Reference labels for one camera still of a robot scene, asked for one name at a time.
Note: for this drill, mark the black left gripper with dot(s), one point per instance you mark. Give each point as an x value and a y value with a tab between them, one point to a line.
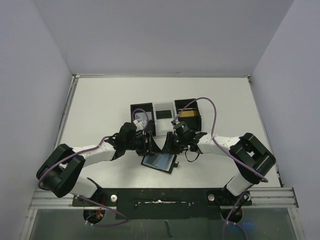
148	148

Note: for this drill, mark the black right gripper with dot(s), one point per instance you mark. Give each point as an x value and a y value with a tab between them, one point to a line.
171	144

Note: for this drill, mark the black leather card holder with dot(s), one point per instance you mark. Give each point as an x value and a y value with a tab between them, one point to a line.
163	162

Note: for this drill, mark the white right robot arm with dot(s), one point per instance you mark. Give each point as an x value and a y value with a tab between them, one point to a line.
253	160

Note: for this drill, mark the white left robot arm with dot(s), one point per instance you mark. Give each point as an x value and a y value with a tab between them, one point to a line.
109	148

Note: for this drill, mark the silver credit card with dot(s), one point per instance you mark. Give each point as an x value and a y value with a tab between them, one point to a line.
140	116

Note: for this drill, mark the black credit card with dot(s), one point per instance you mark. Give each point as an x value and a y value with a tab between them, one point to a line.
163	114

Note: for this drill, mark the gold credit card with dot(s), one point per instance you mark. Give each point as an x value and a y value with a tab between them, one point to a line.
189	113

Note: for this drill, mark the black left bin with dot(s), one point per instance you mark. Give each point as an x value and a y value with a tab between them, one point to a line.
144	107

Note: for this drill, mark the black bin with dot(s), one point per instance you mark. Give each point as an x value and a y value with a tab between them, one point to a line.
144	107
195	123

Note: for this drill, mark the white middle bin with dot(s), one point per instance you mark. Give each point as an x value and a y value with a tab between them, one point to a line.
164	125

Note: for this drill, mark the black right bin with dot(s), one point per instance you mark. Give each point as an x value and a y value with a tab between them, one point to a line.
195	123

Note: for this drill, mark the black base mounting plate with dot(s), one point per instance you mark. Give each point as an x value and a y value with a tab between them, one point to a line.
166	203

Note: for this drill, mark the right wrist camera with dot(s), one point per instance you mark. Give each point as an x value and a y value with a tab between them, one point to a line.
183	131

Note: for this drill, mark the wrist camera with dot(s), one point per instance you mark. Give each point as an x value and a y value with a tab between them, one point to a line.
183	131
143	123

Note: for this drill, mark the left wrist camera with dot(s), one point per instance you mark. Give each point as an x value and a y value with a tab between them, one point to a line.
143	123

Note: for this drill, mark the aluminium frame rail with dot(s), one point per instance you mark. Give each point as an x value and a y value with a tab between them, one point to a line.
60	171

